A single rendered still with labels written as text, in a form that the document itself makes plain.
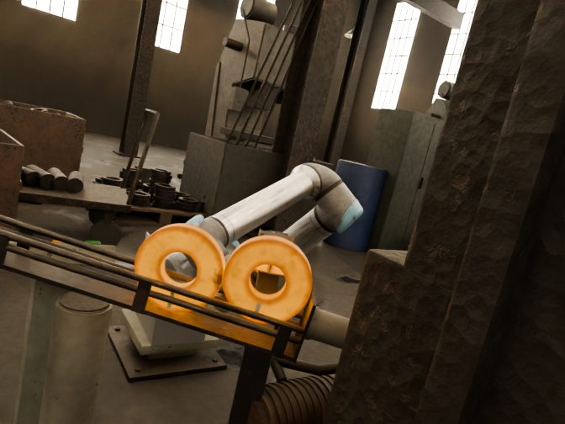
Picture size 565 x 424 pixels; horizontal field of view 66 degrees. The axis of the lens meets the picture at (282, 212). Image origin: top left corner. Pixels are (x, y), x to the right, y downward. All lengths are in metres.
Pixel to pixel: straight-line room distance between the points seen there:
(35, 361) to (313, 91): 3.17
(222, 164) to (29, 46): 9.04
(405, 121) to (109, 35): 9.45
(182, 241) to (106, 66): 11.94
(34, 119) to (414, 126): 3.47
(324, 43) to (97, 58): 9.21
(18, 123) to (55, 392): 3.41
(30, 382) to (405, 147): 3.85
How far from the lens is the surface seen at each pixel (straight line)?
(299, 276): 0.75
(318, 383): 0.91
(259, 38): 6.29
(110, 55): 12.67
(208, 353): 1.99
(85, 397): 1.18
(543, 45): 0.43
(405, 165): 4.58
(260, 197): 1.23
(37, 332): 1.28
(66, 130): 4.43
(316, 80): 3.96
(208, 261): 0.76
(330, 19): 4.06
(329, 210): 1.46
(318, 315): 0.78
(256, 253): 0.74
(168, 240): 0.76
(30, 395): 1.37
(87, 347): 1.11
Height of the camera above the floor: 0.98
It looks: 10 degrees down
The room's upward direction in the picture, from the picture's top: 13 degrees clockwise
